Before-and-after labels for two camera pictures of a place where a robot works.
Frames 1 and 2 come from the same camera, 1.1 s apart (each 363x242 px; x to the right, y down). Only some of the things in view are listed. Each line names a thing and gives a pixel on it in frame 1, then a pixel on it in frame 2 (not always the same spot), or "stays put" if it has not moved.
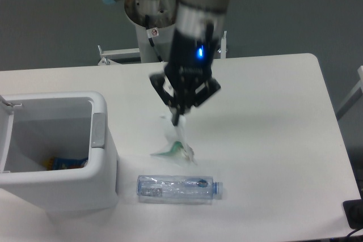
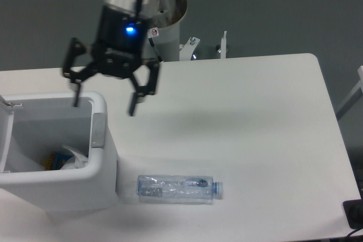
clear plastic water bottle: [177, 189] stays put
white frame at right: [356, 93] stays put
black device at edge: [353, 209] stays put
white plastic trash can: [53, 153] stays put
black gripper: [188, 70] → [120, 40]
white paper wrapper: [177, 135] → [78, 161]
